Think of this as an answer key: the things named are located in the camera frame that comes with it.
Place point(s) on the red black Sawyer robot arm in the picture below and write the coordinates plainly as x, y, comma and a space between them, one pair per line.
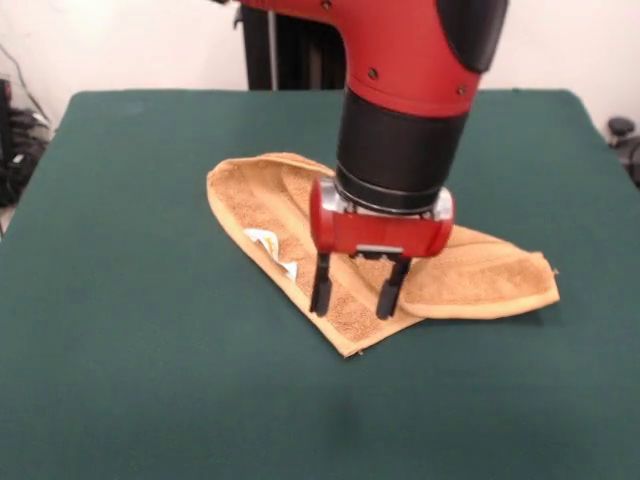
400, 60

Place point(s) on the dark green table cloth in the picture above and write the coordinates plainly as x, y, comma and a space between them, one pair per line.
150, 350

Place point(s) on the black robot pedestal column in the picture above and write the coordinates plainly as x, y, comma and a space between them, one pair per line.
295, 55

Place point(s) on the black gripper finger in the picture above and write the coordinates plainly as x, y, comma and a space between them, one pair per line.
321, 290
392, 295

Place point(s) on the tan terry towel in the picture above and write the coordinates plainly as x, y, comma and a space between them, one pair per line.
250, 200

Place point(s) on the grey office chair base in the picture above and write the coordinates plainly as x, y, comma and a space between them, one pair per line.
622, 127

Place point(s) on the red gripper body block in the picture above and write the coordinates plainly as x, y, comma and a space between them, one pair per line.
380, 232

